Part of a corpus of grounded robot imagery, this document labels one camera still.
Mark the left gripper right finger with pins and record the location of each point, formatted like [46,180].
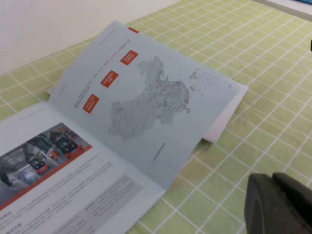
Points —
[297,195]

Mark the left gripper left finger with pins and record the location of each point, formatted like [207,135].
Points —
[265,212]

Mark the white product brochure book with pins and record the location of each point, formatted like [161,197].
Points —
[146,97]

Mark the green checked tablecloth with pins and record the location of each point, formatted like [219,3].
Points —
[243,97]

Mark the white flat panel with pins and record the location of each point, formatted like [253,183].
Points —
[292,8]

